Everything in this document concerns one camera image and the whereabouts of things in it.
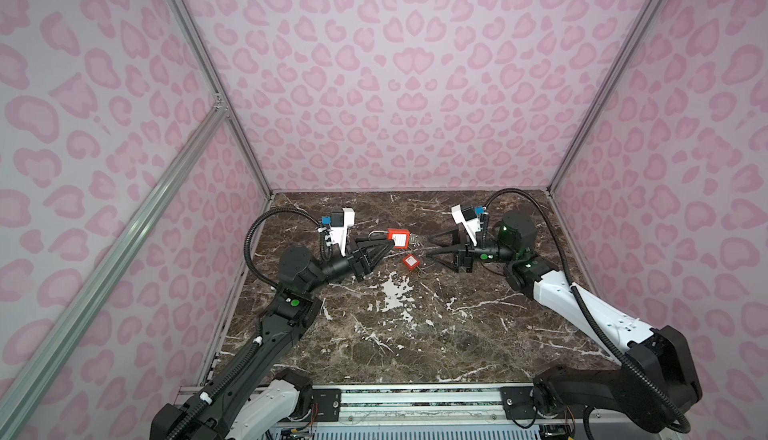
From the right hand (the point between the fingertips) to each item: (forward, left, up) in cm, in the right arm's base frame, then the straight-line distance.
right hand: (434, 249), depth 68 cm
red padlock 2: (+13, +5, -27) cm, 30 cm away
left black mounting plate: (-27, +25, -28) cm, 46 cm away
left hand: (-2, +9, +6) cm, 11 cm away
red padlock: (-1, +7, +6) cm, 10 cm away
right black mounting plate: (-25, -21, -29) cm, 44 cm away
